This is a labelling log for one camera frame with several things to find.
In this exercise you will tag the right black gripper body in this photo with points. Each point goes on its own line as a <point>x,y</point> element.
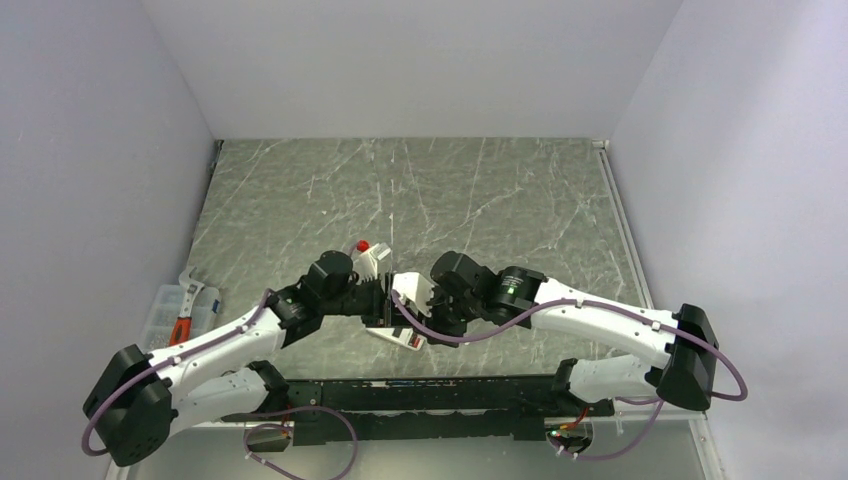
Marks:
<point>450,315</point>

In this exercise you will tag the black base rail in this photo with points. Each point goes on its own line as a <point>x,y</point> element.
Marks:
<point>519,407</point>

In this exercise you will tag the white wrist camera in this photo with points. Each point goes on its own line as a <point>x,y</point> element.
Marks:
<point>371,260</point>
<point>416,290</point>

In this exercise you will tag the red white remote control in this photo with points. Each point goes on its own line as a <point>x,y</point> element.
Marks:
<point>401,336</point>

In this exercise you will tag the orange handled adjustable wrench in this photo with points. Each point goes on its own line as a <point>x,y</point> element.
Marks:
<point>191,289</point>

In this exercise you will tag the aluminium frame rail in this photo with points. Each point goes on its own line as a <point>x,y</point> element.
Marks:
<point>600,151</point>

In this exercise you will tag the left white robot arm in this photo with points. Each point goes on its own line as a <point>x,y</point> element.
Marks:
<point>141,398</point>

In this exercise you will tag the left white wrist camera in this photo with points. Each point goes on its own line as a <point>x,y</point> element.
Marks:
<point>371,260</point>

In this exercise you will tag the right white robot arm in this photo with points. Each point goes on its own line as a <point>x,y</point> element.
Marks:
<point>669,355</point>

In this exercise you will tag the clear plastic screw box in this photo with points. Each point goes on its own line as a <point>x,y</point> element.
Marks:
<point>164,312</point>

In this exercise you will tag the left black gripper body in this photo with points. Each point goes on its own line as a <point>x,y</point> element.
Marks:
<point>364,299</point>

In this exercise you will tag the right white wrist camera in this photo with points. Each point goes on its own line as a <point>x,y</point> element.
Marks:
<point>416,290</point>

